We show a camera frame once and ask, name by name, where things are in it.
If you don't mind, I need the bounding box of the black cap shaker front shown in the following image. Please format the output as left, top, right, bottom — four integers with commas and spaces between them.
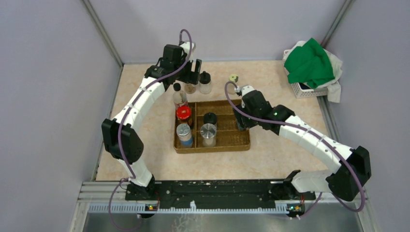
203, 112, 218, 127

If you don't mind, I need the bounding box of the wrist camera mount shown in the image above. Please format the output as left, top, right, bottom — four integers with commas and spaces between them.
235, 85, 255, 108
179, 41, 196, 62

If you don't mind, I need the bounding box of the black cap shaker rear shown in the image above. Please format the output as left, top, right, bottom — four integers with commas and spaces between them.
199, 71, 212, 94

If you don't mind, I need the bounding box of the white plastic basket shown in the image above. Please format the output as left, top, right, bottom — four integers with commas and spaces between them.
290, 83, 328, 99

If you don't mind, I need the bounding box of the yellow lid small bottle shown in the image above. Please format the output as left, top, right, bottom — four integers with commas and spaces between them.
227, 74, 239, 95

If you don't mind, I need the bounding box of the red lid sauce jar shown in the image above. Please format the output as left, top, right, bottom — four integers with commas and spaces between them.
176, 105, 193, 129

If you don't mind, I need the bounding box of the aluminium frame rail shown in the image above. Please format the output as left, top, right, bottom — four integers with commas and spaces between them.
79, 90, 371, 220

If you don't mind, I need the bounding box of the small black cap bottle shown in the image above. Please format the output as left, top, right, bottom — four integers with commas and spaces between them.
184, 84, 196, 94

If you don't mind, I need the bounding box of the tall glass sauce bottle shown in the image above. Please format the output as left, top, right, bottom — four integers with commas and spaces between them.
173, 83, 188, 110

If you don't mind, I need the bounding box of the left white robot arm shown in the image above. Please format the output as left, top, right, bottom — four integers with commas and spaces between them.
102, 41, 202, 200

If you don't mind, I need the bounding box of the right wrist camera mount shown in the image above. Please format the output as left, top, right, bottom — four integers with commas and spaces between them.
235, 85, 255, 108

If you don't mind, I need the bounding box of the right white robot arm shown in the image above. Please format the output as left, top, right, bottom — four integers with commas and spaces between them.
234, 86, 371, 202

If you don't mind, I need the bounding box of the green cloth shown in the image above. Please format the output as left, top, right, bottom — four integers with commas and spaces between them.
284, 38, 335, 88

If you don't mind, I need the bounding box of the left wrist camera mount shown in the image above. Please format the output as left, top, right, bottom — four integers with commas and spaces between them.
179, 41, 196, 62

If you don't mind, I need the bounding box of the clear jar silver lid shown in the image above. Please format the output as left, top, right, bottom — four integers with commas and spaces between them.
200, 123, 217, 147

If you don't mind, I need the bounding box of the white cloth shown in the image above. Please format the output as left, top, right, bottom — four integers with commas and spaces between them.
282, 41, 342, 103

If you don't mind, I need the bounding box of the black cap shaker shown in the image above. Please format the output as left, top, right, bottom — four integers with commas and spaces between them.
199, 71, 212, 94
203, 112, 218, 127

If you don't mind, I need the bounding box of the woven bamboo divided tray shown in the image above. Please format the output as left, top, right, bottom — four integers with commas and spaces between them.
173, 100, 250, 154

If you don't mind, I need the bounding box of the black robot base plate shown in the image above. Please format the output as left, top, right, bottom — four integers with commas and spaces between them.
125, 179, 316, 210

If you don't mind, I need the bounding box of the silver lid jar blue label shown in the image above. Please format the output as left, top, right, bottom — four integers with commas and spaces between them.
176, 123, 193, 148

